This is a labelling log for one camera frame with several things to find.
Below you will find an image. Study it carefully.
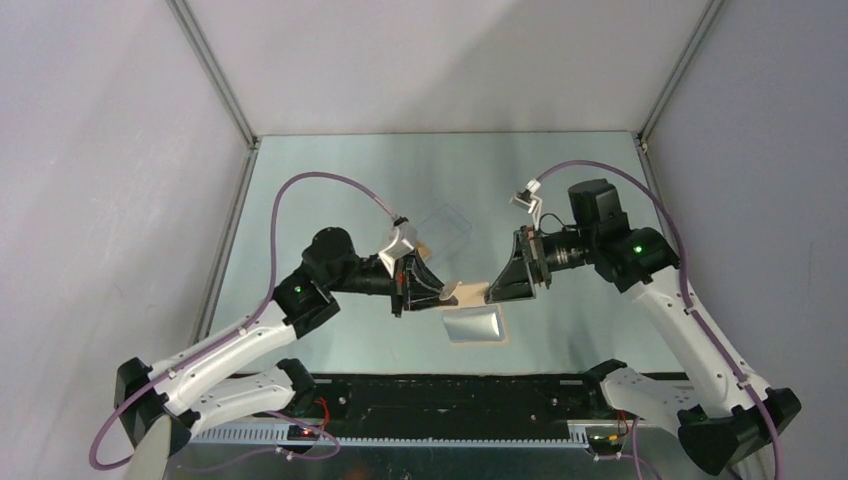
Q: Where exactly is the aluminium frame post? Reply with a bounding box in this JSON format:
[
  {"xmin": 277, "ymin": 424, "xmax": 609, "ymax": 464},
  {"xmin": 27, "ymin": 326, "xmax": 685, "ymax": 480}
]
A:
[
  {"xmin": 637, "ymin": 0, "xmax": 728, "ymax": 144},
  {"xmin": 166, "ymin": 0, "xmax": 258, "ymax": 150}
]

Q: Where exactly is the orange credit card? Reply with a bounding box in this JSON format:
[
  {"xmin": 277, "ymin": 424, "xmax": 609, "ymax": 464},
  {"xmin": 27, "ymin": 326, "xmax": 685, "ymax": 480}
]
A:
[{"xmin": 416, "ymin": 243, "xmax": 432, "ymax": 260}]

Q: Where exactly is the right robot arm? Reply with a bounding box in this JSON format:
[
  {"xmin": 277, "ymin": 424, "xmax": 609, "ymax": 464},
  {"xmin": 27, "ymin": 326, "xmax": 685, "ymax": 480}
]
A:
[{"xmin": 484, "ymin": 179, "xmax": 801, "ymax": 475}]

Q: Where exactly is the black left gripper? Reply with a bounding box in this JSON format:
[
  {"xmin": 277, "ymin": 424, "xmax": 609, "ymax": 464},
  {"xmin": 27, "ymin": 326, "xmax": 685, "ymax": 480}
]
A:
[{"xmin": 327, "ymin": 245, "xmax": 457, "ymax": 317}]

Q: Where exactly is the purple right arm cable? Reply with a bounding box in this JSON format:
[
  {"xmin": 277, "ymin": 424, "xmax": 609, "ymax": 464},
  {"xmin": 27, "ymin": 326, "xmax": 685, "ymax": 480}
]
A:
[{"xmin": 533, "ymin": 160, "xmax": 786, "ymax": 480}]

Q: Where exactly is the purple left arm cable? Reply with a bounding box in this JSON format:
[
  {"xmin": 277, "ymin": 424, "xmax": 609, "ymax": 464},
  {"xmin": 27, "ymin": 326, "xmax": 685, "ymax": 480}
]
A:
[{"xmin": 89, "ymin": 172, "xmax": 405, "ymax": 472}]

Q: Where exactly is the left aluminium frame post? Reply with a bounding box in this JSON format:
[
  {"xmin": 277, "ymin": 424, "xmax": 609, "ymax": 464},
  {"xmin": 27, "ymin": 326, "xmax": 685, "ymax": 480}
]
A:
[{"xmin": 166, "ymin": 0, "xmax": 258, "ymax": 150}]

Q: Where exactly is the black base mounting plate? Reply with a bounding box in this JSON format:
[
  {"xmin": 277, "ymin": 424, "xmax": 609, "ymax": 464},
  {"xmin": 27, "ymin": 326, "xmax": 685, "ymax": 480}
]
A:
[{"xmin": 282, "ymin": 374, "xmax": 633, "ymax": 440}]

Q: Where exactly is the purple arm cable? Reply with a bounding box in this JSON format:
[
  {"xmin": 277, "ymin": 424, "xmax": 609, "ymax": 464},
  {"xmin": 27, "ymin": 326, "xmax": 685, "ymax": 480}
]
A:
[
  {"xmin": 533, "ymin": 160, "xmax": 786, "ymax": 480},
  {"xmin": 89, "ymin": 172, "xmax": 405, "ymax": 472}
]

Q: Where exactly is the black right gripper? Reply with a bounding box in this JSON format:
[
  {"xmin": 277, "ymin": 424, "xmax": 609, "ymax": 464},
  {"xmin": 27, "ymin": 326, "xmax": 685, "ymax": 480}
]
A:
[{"xmin": 484, "ymin": 226, "xmax": 597, "ymax": 304}]

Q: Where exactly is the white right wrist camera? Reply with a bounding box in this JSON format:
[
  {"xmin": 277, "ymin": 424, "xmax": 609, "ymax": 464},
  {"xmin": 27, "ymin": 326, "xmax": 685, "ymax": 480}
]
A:
[{"xmin": 510, "ymin": 179, "xmax": 543, "ymax": 216}]

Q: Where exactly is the right aluminium frame post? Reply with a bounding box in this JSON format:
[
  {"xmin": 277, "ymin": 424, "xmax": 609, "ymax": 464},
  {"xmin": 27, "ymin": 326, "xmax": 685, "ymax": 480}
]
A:
[{"xmin": 637, "ymin": 0, "xmax": 728, "ymax": 144}]

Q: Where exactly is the beige leather card holder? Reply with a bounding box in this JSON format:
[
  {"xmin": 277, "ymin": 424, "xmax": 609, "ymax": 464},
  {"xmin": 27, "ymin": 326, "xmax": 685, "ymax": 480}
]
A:
[{"xmin": 438, "ymin": 281, "xmax": 506, "ymax": 344}]

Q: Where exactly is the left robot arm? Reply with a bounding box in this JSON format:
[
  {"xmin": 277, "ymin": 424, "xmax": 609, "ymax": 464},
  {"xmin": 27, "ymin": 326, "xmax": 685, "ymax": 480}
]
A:
[{"xmin": 115, "ymin": 224, "xmax": 458, "ymax": 454}]

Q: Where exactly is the grey slotted cable duct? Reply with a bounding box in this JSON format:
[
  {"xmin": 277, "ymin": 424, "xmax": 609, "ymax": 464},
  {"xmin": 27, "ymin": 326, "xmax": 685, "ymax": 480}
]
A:
[{"xmin": 190, "ymin": 422, "xmax": 589, "ymax": 448}]

